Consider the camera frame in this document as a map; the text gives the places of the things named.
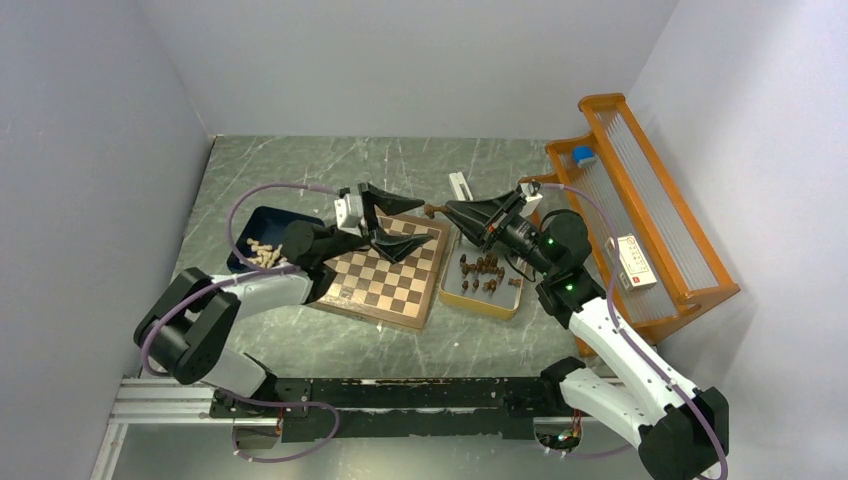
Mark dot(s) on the white small box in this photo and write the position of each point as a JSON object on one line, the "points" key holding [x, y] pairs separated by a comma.
{"points": [[636, 272]]}

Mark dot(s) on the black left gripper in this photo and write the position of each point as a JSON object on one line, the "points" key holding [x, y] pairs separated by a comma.
{"points": [[392, 247]]}

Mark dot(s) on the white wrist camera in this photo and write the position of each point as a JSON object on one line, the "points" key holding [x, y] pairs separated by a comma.
{"points": [[531, 190], [346, 217]]}

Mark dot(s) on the wooden chess board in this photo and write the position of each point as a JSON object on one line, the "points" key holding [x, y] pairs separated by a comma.
{"points": [[373, 289]]}

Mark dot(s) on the dark chess pieces pile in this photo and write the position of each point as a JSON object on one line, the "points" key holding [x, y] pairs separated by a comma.
{"points": [[487, 273]]}

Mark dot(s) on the blue round object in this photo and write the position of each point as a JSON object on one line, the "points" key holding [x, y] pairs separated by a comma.
{"points": [[583, 156]]}

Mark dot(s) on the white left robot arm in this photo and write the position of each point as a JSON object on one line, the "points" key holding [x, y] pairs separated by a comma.
{"points": [[184, 335]]}

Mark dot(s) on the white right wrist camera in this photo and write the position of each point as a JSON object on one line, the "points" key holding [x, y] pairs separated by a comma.
{"points": [[531, 190]]}

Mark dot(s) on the white clip on table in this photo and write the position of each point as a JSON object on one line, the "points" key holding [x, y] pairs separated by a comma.
{"points": [[460, 187]]}

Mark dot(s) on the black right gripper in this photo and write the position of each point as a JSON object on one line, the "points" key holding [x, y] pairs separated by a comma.
{"points": [[488, 218]]}

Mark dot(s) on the blue tray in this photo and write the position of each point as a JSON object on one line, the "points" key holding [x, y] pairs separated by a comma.
{"points": [[267, 225]]}

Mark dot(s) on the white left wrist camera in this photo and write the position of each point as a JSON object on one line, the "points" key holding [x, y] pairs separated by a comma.
{"points": [[346, 217]]}

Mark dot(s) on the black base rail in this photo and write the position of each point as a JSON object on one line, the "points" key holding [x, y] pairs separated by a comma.
{"points": [[512, 408]]}

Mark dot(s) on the orange wooden rack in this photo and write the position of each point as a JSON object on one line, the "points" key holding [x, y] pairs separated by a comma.
{"points": [[628, 190]]}

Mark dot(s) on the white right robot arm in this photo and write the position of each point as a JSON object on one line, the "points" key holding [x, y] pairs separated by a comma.
{"points": [[679, 430]]}

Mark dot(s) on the light chess pieces pile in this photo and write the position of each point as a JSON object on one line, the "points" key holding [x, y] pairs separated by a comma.
{"points": [[264, 256]]}

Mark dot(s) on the yellow metal tin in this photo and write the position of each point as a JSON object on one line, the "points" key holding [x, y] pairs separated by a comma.
{"points": [[503, 304]]}

